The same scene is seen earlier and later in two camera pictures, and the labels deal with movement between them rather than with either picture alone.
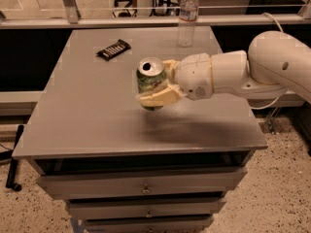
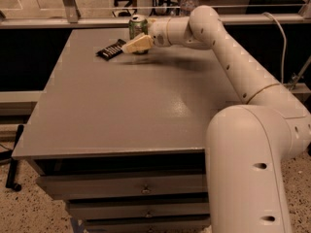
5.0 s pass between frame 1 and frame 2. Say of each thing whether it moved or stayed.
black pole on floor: stayed
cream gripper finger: moved
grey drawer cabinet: stayed
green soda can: moved
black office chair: stayed
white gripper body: moved
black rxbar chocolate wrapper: stayed
